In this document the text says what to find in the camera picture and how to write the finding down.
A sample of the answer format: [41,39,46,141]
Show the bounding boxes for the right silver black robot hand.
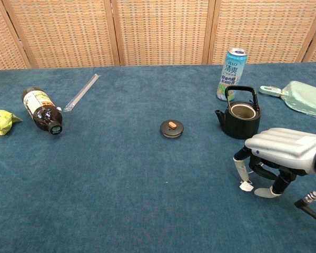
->
[233,128,316,198]

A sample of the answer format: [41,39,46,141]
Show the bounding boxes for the pyramid tea bag with string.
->
[239,163,265,193]

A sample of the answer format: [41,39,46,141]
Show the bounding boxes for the black cast iron teapot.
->
[214,85,261,140]

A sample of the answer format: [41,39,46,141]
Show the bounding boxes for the light green dustpan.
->
[259,80,316,119]

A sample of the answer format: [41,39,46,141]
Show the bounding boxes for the black teapot lid orange knob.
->
[160,120,185,139]

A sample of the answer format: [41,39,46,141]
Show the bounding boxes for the yellow wrapper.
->
[0,109,23,138]

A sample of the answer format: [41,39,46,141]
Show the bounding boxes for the light blue drink can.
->
[216,47,249,102]

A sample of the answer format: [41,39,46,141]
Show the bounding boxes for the woven bamboo folding screen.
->
[0,0,316,71]

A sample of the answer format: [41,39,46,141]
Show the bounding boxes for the blue carpet table mat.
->
[0,62,316,253]

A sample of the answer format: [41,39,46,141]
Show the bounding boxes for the clear long test tube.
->
[63,74,102,113]

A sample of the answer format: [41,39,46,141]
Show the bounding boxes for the dark brown labelled bottle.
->
[21,87,63,135]

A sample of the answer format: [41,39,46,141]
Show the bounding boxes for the black wrist cable with plug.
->
[294,184,316,226]

